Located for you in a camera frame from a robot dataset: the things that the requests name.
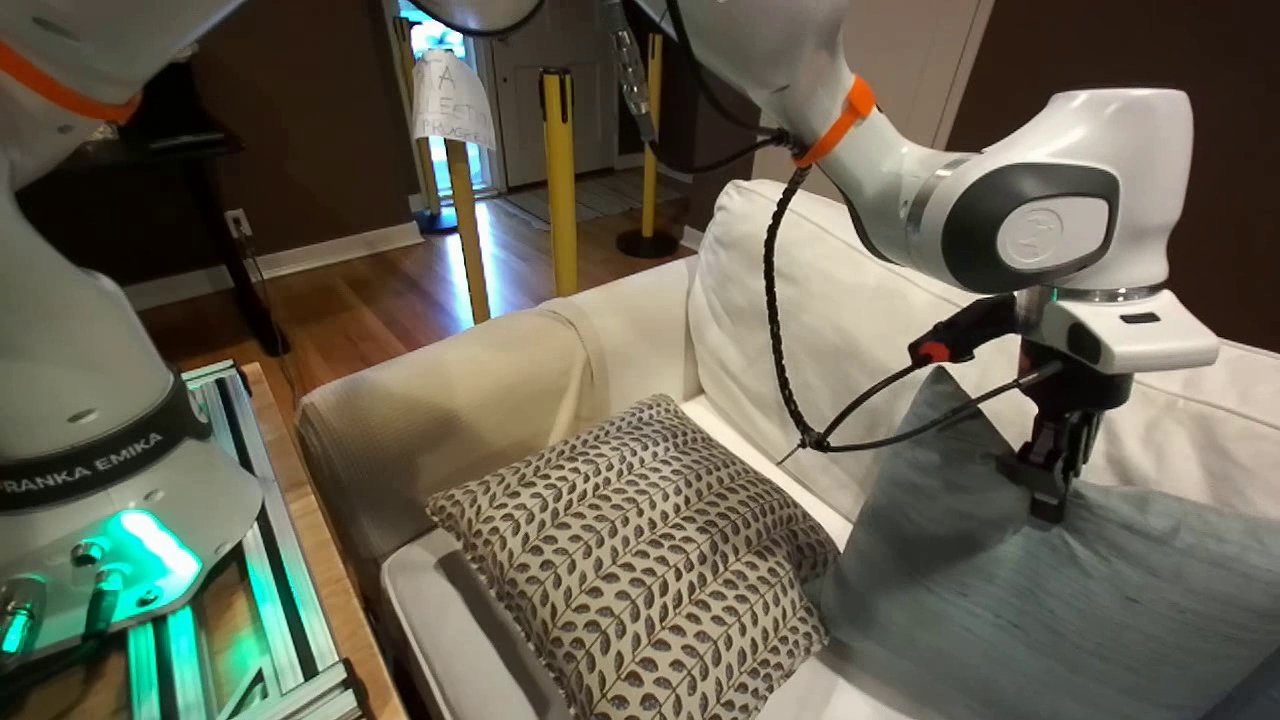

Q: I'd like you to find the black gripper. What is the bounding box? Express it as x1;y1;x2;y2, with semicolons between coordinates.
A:
1010;357;1136;528

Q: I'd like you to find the large teal silk pillow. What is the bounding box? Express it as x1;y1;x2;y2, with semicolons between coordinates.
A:
794;363;1280;720

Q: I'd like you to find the leaf pattern pillow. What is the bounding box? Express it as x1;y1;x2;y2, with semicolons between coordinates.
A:
418;392;843;720

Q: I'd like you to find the white sofa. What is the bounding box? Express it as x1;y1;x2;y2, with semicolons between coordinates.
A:
290;178;1280;720

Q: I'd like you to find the white sofa back cushion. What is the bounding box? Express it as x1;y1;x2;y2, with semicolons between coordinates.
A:
682;178;1280;538

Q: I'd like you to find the white sofa seat cushion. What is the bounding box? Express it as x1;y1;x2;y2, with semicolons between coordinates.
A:
375;392;870;720

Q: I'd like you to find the small teal silk pillow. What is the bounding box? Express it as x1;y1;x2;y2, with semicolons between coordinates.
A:
1196;646;1280;720

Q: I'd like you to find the grey door mat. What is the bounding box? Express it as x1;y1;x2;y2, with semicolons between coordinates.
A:
500;163;695;234

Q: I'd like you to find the white entrance door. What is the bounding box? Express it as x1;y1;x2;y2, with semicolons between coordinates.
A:
480;0;630;193

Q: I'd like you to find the white paper sign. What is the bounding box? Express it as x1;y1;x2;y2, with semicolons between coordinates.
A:
404;45;500;152

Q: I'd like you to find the black side table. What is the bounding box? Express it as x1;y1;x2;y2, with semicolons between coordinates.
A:
16;57;290;359

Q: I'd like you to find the yellow post with black base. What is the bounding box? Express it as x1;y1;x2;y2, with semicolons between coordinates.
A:
611;31;686;264

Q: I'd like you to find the yellow post with blue base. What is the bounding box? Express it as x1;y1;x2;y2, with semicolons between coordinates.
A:
386;11;463;240

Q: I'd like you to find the aluminium mounting frame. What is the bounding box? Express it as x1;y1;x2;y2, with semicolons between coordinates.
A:
0;357;375;720

